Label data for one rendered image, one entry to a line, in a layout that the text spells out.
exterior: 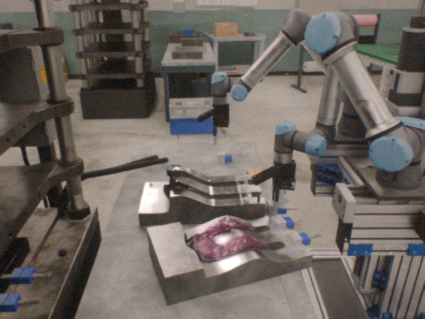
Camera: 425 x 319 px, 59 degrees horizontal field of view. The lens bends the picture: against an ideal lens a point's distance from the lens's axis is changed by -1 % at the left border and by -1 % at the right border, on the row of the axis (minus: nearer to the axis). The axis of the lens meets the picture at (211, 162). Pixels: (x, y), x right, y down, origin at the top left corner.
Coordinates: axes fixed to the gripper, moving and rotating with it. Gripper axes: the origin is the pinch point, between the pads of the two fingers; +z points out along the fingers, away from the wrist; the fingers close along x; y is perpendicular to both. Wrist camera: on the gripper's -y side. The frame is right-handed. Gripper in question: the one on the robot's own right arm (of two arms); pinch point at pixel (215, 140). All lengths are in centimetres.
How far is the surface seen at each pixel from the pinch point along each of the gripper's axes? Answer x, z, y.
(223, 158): -2.5, 9.1, 4.6
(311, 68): 496, 53, 124
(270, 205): -52, 7, 27
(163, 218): -62, 10, -15
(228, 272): -95, 6, 13
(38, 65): -46, -47, -64
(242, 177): -35.2, 3.6, 15.2
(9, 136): -90, -35, -52
